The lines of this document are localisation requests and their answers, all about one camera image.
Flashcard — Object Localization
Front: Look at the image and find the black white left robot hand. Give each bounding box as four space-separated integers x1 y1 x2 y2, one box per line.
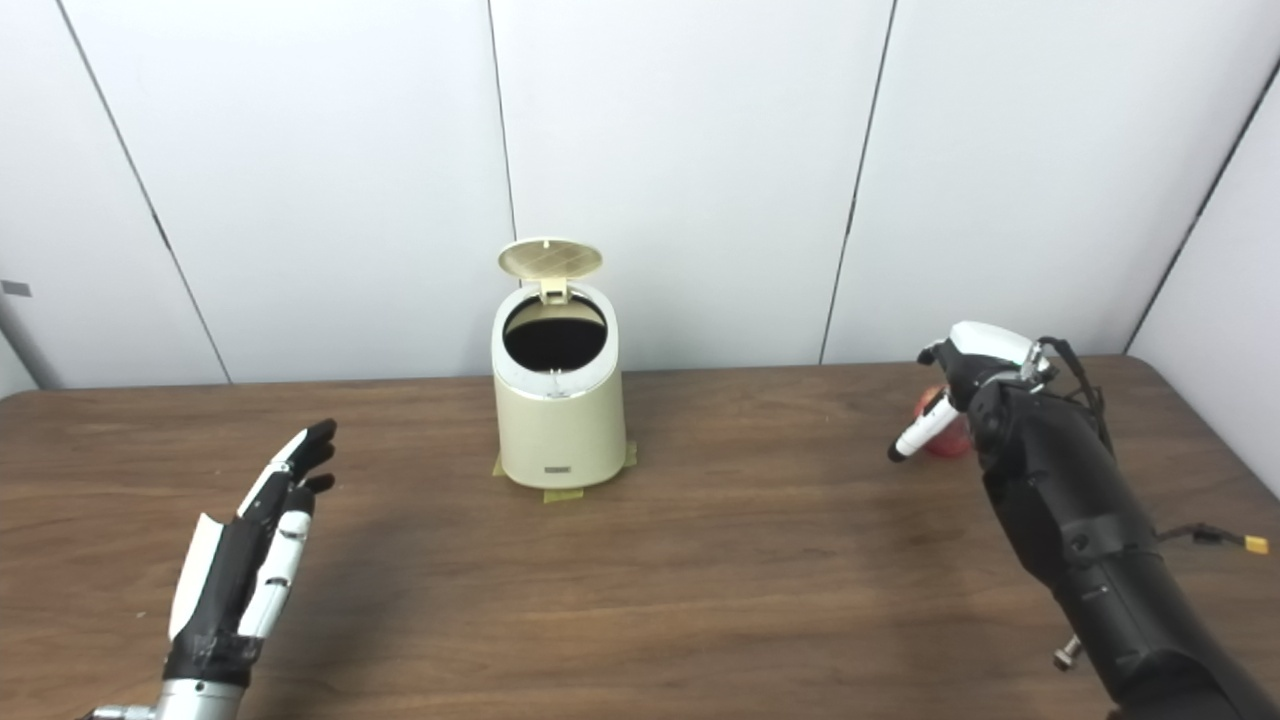
163 419 338 689

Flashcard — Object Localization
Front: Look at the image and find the red apple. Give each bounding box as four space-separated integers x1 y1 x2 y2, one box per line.
912 386 973 459

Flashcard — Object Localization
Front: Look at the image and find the cream-colored bin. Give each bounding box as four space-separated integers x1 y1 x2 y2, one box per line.
490 281 628 490

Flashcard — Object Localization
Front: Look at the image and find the black cable yellow connector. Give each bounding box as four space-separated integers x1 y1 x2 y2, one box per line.
1155 523 1269 556

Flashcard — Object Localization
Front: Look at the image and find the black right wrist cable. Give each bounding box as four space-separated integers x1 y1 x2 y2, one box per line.
1035 337 1116 451

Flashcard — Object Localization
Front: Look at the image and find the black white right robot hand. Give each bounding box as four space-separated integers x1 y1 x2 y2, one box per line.
887 321 1051 464

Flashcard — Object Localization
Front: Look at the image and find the cream round bin lid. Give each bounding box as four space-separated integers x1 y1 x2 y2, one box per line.
497 237 604 304

